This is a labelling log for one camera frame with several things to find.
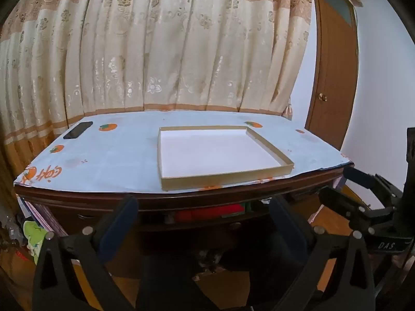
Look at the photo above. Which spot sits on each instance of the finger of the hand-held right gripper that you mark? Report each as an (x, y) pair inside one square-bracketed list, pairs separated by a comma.
[(360, 176), (337, 201)]

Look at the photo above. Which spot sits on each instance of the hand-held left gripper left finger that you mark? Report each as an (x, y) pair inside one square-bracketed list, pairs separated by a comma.
[(120, 226)]

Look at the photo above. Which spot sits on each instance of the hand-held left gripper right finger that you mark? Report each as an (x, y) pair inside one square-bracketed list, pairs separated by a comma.
[(288, 230)]

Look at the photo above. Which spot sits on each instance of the shallow cardboard tray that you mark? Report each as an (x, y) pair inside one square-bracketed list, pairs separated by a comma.
[(210, 152)]

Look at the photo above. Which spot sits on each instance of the dark wooden desk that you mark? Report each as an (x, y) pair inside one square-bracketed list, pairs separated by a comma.
[(97, 201)]

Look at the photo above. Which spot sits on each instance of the stack of pink papers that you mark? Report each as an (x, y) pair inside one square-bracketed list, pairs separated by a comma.
[(42, 215)]

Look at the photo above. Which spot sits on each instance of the green yellow cloth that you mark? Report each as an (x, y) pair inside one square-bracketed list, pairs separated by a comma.
[(34, 236)]

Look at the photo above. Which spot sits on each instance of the brass door knob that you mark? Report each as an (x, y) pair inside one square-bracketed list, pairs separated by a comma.
[(322, 97)]

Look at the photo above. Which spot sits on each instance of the curtain tassel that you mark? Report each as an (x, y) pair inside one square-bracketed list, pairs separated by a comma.
[(288, 110)]

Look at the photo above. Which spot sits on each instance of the black smartphone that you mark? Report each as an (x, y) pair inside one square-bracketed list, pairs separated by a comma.
[(77, 130)]

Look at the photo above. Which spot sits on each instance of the brown wooden door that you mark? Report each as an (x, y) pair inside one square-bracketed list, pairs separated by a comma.
[(330, 71)]

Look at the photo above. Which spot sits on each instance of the beige floral curtain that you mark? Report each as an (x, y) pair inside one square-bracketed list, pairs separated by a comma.
[(162, 39)]

